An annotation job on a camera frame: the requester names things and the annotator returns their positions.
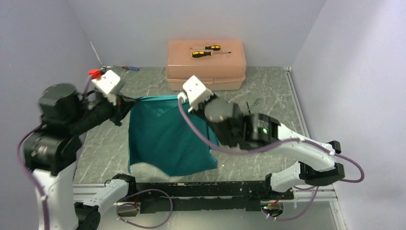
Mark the aluminium frame rail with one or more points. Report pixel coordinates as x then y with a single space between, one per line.
317 193

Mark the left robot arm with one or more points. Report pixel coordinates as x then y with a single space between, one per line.
50 157

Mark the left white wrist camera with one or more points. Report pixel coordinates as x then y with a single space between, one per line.
110 85

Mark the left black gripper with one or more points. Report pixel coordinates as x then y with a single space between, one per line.
124 103

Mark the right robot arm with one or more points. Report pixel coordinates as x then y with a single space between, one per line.
314 164

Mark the pink plastic toolbox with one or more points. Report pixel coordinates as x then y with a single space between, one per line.
217 72

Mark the small yellow-black screwdriver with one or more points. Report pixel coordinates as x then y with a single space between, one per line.
213 48

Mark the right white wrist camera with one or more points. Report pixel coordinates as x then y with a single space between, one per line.
194 92

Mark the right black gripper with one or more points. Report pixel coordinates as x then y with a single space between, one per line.
200 109

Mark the large yellow-black screwdriver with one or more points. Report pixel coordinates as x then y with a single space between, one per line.
200 54

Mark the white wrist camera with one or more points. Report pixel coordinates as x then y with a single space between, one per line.
110 85
194 92

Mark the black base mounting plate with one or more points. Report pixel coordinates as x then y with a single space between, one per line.
203 196

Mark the teal cloth napkin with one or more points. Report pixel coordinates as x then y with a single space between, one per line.
158 135

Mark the red-blue screwdriver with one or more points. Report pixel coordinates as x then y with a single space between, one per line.
131 68

